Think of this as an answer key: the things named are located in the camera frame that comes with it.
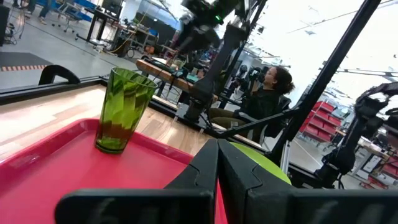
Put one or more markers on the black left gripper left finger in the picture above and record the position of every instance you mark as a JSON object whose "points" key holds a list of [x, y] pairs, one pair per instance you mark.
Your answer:
{"points": [[192, 205]]}

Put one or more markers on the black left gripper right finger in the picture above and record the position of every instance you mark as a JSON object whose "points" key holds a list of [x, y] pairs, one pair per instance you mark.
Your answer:
{"points": [[264, 202]]}

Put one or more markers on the lime green plate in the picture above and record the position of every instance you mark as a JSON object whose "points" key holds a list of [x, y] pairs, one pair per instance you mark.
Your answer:
{"points": [[269, 166]]}

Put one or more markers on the black background robot arm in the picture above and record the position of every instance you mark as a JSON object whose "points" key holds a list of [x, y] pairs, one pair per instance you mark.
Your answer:
{"points": [[354, 146]]}

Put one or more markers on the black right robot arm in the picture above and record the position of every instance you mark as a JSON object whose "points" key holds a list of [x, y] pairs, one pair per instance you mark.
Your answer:
{"points": [[217, 65]]}

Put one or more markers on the green faceted plastic cup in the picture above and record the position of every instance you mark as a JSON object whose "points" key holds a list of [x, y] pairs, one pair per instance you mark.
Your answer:
{"points": [[124, 109]]}

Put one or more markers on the red plastic tray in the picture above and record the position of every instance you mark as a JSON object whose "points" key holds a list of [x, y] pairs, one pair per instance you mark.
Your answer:
{"points": [[77, 174]]}

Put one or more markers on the wooden workbench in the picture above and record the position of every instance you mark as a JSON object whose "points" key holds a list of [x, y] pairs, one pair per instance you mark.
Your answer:
{"points": [[161, 74]]}

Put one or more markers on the seated person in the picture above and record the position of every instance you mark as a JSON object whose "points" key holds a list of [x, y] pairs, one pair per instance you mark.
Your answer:
{"points": [[264, 99]]}

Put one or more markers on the black desk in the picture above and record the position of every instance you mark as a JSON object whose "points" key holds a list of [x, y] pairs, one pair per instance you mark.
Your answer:
{"points": [[99, 21]]}

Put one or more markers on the red storage shelf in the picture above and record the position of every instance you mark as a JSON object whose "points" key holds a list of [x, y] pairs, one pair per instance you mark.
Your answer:
{"points": [[320, 121]]}

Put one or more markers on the grey rolling chair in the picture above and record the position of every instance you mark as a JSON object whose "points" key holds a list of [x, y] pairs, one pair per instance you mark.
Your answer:
{"points": [[68, 14]]}

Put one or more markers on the standing person's legs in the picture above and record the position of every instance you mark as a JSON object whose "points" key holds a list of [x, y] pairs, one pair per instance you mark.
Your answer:
{"points": [[40, 12]]}

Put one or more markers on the black frame diagonal strut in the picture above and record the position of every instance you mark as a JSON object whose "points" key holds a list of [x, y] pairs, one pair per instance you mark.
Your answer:
{"points": [[258, 123]]}

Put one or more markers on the black frame upright post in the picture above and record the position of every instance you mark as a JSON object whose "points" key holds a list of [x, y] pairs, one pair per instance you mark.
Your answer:
{"points": [[326, 71]]}

